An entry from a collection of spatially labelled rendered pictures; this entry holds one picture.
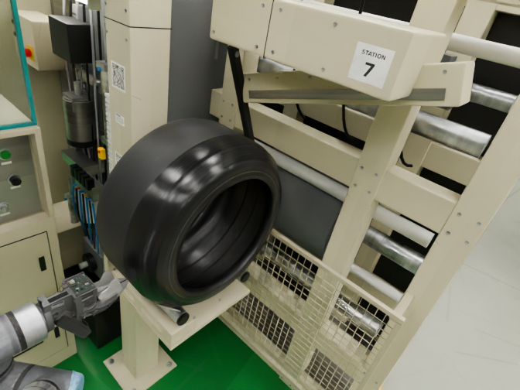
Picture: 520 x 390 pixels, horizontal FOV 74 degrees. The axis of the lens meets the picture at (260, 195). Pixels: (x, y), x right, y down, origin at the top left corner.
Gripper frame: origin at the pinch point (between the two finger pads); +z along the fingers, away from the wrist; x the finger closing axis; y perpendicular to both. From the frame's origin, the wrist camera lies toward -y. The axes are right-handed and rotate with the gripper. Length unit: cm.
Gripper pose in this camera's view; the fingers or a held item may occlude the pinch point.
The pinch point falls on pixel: (123, 283)
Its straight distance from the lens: 103.4
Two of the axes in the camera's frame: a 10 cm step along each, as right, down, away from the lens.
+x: -7.4, -4.6, 5.0
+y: 1.8, -8.4, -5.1
